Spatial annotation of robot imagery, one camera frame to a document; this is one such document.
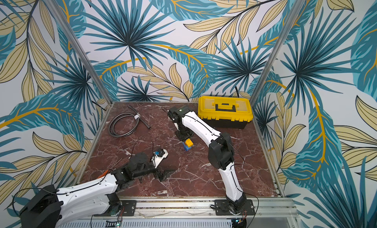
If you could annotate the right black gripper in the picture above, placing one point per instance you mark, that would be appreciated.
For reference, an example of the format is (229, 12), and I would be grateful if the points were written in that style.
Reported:
(182, 134)

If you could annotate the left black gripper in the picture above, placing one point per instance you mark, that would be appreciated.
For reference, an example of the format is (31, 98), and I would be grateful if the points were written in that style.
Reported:
(164, 175)

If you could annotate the yellow long lego brick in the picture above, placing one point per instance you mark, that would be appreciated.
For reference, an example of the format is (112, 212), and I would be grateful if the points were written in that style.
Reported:
(188, 143)

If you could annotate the light blue long lego brick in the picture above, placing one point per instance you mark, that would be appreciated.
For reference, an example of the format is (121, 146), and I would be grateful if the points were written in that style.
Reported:
(186, 148)

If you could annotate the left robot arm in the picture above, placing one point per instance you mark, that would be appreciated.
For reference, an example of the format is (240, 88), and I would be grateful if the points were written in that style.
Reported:
(53, 207)

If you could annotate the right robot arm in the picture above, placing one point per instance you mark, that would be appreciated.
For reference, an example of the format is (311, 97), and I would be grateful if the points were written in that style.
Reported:
(220, 151)

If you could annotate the yellow black toolbox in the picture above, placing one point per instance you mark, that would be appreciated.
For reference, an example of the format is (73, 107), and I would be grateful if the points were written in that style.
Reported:
(225, 112)

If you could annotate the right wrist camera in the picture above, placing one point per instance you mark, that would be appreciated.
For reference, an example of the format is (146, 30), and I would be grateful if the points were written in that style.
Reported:
(175, 116)

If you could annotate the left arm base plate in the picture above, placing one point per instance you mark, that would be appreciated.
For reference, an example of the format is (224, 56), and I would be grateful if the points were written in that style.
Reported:
(123, 208)

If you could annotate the orange handled screwdriver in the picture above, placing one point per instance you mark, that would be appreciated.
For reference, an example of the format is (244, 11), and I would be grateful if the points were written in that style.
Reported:
(110, 169)

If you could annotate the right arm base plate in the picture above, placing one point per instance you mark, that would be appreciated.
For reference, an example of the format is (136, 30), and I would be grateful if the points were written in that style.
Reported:
(228, 208)

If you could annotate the aluminium front rail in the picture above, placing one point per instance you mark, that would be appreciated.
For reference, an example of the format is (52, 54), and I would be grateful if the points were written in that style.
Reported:
(198, 212)

